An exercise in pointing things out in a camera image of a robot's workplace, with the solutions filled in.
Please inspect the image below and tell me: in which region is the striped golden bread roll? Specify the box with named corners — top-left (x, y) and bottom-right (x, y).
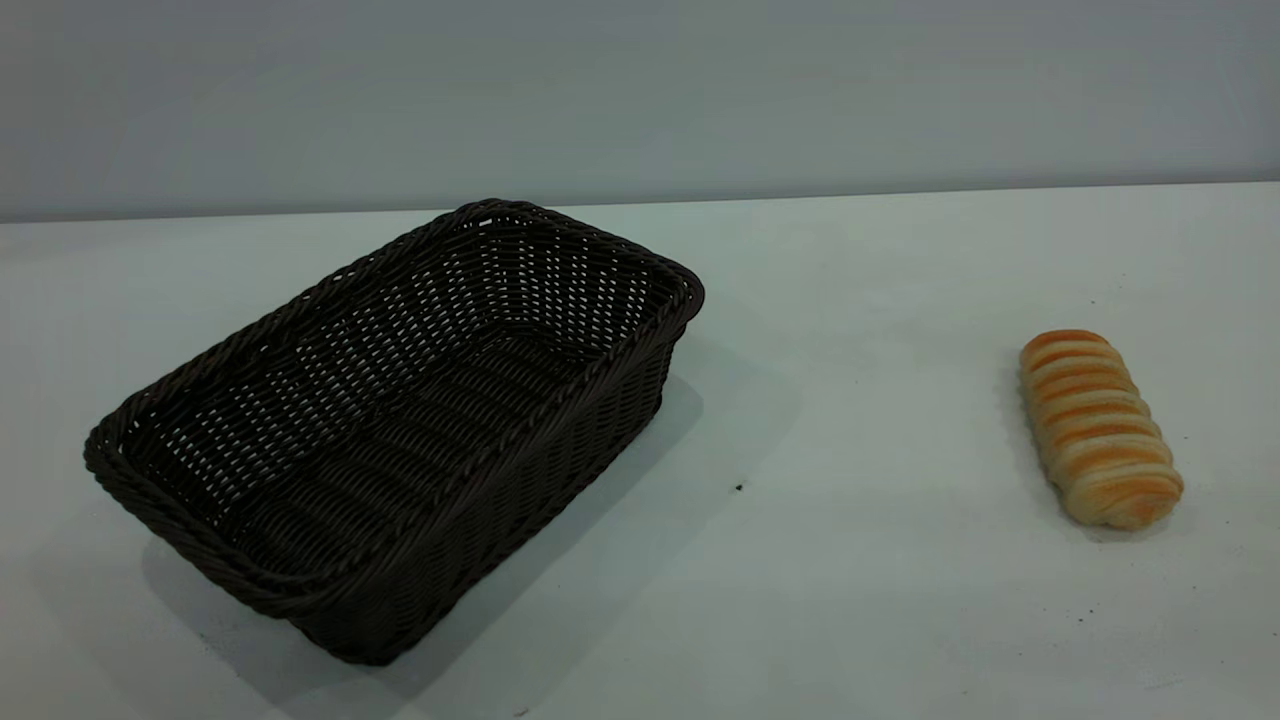
top-left (1018, 328), bottom-right (1186, 531)

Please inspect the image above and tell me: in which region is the dark brown woven wicker basket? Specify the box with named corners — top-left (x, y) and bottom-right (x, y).
top-left (83, 198), bottom-right (706, 668)

